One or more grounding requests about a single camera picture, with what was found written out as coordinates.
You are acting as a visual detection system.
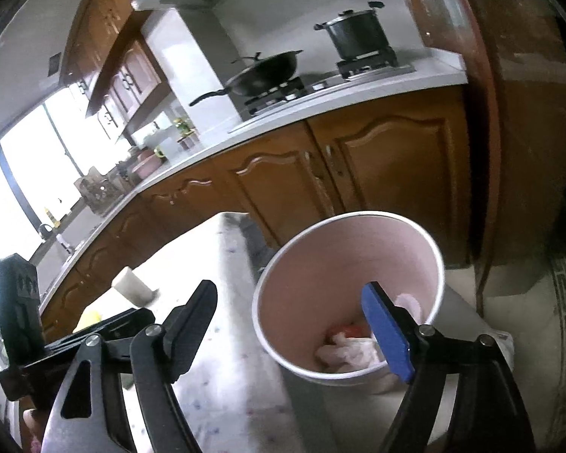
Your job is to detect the yellow object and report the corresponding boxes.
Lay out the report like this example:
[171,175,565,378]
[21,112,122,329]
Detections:
[72,309,104,333]

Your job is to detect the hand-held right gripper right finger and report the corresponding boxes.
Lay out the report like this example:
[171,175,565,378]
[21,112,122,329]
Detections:
[361,282,537,453]

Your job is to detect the red wrapper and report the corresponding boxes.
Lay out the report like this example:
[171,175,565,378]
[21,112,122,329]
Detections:
[332,323,373,341]

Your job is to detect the white plastic container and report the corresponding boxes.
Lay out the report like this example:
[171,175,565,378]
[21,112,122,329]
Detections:
[155,139,180,161]

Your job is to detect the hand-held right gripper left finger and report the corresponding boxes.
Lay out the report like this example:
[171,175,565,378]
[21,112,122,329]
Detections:
[41,280,218,453]

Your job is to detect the jar with green plant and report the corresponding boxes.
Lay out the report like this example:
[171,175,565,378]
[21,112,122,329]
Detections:
[174,117,201,152]

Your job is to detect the wooden wall cabinets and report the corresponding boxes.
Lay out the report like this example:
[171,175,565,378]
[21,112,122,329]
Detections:
[59,0,165,140]

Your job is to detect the black wok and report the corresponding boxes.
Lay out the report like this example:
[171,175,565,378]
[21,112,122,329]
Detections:
[188,49,305,107]

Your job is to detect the crumpled white tissue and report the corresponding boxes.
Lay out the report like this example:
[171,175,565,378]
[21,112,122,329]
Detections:
[313,293,423,374]

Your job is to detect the speckled white tablecloth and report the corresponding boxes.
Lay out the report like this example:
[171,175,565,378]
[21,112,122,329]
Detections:
[75,211,321,453]

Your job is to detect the pink round waste bin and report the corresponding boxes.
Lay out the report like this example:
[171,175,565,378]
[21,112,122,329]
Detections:
[252,211,446,385]

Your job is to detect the utensil rack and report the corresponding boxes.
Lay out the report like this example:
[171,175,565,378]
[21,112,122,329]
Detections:
[75,167,125,215]

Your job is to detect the kitchen window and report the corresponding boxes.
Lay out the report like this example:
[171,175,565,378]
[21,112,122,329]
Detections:
[0,87,133,331]

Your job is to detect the dark cooking pot with lid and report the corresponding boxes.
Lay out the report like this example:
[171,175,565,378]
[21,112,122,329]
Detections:
[315,1,390,60]

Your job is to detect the sink faucet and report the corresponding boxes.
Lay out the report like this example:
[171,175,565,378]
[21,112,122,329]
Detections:
[40,224,73,256]

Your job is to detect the wooden door frame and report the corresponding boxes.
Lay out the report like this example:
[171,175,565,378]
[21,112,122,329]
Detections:
[389,0,566,312]

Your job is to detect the pink bowl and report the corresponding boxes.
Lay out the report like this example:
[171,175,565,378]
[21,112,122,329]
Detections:
[134,151,165,180]

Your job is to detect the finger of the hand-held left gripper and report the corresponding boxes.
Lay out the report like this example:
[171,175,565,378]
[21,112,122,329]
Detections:
[72,308,156,341]
[102,337,137,374]

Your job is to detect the gas stove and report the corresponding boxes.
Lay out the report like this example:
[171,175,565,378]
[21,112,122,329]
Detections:
[228,47,416,133]

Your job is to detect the wooden base cabinets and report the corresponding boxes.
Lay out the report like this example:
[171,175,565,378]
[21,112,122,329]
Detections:
[40,87,472,341]

